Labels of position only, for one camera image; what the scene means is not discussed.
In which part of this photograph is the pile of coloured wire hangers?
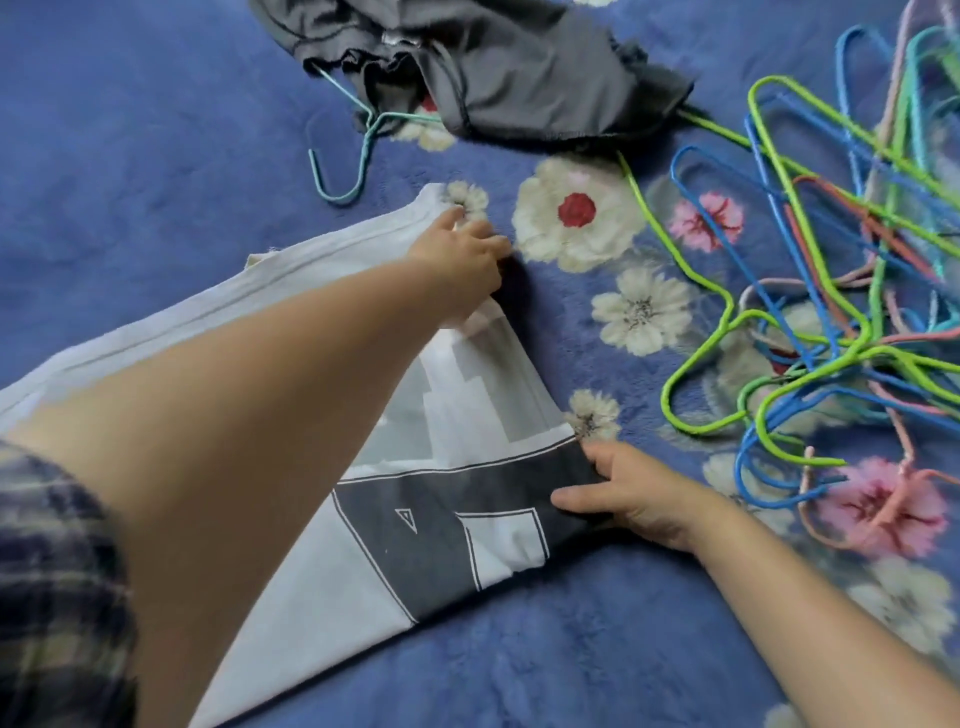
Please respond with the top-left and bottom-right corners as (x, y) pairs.
(616, 0), (960, 553)

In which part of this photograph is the person's right hand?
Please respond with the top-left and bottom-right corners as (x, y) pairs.
(550, 438), (723, 556)

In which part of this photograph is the person's right forearm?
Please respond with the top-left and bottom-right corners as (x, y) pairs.
(688, 491), (960, 728)

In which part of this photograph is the blue floral blanket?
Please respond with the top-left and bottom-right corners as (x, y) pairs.
(0, 0), (960, 728)

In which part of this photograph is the plaid shirt sleeve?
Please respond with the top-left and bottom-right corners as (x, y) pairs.
(0, 438), (141, 728)

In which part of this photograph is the teal wire hanger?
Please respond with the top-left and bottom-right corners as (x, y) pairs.
(306, 63), (445, 206)

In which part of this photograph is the dark grey garment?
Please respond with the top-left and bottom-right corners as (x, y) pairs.
(247, 0), (696, 145)

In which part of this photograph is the person's left hand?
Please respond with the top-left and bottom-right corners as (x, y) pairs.
(405, 206), (516, 325)

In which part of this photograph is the white t-shirt with grey print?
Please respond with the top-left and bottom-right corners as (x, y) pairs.
(0, 183), (613, 728)

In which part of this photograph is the person's left forearm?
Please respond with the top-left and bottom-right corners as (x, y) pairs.
(0, 253), (460, 728)

